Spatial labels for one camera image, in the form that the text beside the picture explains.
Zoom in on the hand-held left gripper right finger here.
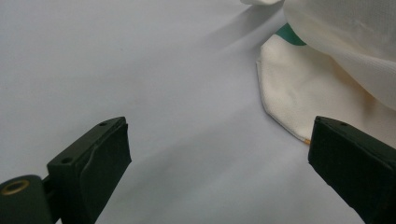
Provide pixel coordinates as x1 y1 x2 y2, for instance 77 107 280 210
307 115 396 224

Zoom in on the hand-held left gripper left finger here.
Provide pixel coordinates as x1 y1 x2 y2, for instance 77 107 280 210
46 116 133 224

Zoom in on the white canvas tote bag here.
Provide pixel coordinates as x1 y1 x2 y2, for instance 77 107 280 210
240 0 396 147

